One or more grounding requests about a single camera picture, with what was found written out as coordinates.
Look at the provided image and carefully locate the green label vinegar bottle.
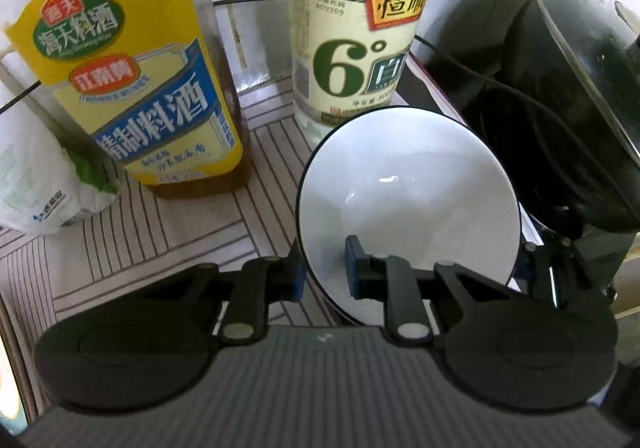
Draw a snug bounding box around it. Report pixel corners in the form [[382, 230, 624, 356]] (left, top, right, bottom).
[[283, 0, 449, 139]]

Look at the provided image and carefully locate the black wok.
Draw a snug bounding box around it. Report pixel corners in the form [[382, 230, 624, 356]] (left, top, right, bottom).
[[424, 0, 640, 235]]

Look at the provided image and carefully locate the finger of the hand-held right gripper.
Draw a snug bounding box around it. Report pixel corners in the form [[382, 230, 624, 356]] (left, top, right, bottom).
[[520, 228, 615, 311]]

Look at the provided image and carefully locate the yellow label cooking wine bottle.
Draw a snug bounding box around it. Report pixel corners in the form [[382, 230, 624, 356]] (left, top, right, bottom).
[[4, 0, 254, 199]]

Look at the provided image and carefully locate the white plastic bag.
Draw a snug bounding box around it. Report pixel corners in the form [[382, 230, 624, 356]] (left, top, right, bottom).
[[0, 42, 124, 237]]

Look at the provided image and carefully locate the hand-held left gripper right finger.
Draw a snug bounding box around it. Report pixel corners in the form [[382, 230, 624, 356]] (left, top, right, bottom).
[[345, 235, 516, 344]]

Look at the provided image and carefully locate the glass wok lid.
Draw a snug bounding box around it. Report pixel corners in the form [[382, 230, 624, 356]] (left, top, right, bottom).
[[534, 0, 640, 156]]

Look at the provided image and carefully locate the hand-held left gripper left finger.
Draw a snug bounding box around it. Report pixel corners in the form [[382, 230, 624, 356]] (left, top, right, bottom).
[[145, 255, 306, 345]]

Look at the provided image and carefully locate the white bowl black rim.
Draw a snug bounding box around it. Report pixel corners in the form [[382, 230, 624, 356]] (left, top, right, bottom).
[[295, 105, 522, 327]]

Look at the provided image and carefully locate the striped counter mat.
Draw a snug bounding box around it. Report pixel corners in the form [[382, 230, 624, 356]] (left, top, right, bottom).
[[0, 78, 361, 409]]

